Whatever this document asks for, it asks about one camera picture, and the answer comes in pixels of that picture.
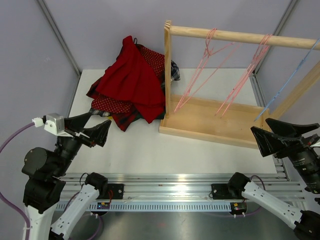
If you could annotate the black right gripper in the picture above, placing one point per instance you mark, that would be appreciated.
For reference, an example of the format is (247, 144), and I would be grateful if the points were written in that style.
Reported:
(268, 142)

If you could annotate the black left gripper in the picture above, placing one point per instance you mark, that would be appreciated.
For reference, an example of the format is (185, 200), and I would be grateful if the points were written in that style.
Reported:
(98, 134)

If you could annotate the plain red skirt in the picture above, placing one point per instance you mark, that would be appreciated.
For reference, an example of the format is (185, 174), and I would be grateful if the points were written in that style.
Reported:
(131, 79)

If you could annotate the light blue wire hanger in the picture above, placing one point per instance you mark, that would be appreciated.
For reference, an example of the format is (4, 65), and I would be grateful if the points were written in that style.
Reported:
(303, 60)

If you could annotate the red polka dot skirt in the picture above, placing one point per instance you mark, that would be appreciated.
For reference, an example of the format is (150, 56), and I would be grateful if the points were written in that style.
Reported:
(154, 59)

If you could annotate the navy white plaid skirt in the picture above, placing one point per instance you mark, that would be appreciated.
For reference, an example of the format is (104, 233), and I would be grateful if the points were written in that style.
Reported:
(175, 72)

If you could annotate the red black plaid skirt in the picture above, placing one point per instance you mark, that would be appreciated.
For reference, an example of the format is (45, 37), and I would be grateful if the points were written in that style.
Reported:
(125, 121)

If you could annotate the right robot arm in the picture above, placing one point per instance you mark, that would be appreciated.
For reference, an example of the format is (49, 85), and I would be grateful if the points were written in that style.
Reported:
(304, 223)

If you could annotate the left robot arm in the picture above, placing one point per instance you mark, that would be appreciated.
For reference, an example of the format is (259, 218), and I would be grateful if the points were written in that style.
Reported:
(45, 169)

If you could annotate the wooden clothes rack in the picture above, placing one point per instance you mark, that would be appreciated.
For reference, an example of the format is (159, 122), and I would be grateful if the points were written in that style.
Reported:
(224, 122)

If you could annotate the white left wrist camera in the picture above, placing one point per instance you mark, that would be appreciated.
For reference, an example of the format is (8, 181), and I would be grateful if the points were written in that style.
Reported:
(52, 123)

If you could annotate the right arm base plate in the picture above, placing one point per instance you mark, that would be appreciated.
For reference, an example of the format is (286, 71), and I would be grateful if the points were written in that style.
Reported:
(219, 191)

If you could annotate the aluminium mounting rail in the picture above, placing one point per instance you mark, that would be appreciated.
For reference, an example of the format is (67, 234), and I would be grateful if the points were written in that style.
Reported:
(178, 192)

